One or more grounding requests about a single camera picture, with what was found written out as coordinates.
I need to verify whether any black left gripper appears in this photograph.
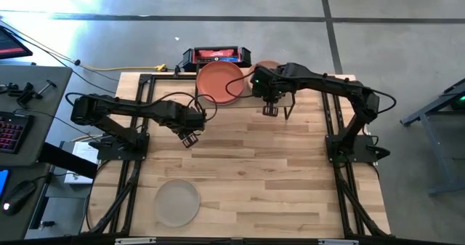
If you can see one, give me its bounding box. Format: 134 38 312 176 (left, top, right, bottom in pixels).
155 103 206 149

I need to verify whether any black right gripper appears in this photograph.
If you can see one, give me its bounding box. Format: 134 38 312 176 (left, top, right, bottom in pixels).
250 65 295 117

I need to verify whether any tan plate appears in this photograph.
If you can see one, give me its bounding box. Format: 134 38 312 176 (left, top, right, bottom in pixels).
248 59 283 89

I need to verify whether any terracotta orange plate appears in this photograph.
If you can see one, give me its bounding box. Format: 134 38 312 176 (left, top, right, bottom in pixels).
195 61 246 105

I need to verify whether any pale grey plate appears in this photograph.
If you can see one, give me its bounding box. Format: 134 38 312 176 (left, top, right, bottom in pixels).
153 179 201 228

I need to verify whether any black dish rack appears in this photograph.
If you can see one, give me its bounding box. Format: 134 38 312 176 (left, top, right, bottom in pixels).
194 63 296 121

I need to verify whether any red black toolbox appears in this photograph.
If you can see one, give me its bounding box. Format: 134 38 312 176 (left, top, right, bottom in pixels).
182 46 252 73

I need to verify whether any white paper sheet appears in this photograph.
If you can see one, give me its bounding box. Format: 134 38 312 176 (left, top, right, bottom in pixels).
63 141 94 185

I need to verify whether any black metal beam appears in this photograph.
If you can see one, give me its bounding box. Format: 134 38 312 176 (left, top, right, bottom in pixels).
38 142 99 180

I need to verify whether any grey desk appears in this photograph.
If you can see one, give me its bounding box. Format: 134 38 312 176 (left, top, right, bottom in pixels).
0 65 73 241

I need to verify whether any grey metal stand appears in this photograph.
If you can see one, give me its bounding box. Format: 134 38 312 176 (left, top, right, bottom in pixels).
399 78 465 196

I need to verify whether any black backlit keyboard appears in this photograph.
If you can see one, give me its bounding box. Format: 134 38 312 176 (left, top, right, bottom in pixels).
0 110 36 154

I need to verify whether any black computer mouse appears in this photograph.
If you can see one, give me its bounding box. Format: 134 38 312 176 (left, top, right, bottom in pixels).
2 180 37 217

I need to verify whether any blue lit smartphone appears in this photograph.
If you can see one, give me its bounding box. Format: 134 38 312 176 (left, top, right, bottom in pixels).
0 169 10 201

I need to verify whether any black monitor red screen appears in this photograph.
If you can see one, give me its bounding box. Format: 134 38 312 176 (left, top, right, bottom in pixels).
0 25 33 60

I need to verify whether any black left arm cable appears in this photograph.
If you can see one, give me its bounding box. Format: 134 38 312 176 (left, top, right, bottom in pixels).
65 90 219 137

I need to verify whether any yellow power cable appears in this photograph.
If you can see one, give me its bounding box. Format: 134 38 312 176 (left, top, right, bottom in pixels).
78 63 168 73

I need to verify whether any silver metal bracket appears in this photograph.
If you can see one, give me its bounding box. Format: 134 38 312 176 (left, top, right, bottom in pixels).
318 239 359 245
115 237 157 245

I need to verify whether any black aluminium rig frame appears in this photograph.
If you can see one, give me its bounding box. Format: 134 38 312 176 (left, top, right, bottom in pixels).
81 72 393 238

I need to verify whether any black t-handle tool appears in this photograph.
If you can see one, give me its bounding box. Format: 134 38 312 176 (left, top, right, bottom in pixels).
36 79 57 95

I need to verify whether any black camera clamp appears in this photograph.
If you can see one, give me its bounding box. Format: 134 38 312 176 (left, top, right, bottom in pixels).
7 81 36 108

